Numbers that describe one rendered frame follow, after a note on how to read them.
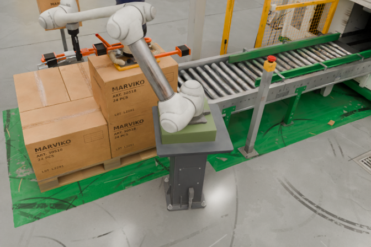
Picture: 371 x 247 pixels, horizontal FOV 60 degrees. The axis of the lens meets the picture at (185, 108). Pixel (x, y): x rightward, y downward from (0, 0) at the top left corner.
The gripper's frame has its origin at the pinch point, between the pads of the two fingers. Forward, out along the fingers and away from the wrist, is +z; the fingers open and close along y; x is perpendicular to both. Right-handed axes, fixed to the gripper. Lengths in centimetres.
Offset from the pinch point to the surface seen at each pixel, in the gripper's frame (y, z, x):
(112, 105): -21.9, 35.3, -15.8
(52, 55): -0.4, -3.0, 16.3
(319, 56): -2, 55, -260
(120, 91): -21.6, 24.2, -22.7
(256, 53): 19, 46, -185
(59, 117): 3, 53, 21
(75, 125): -13, 53, 12
